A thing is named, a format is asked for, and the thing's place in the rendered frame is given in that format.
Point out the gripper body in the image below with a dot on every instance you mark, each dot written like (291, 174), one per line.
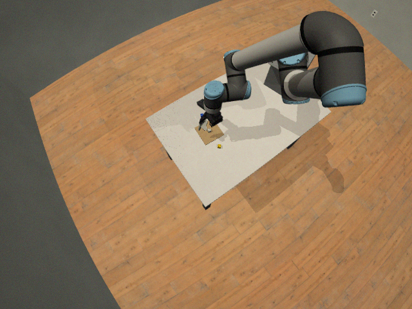
(213, 118)

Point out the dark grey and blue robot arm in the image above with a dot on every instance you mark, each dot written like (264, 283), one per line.
(340, 79)

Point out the tan flat mat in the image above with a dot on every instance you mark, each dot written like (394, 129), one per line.
(209, 137)

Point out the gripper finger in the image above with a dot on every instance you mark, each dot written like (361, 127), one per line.
(203, 123)

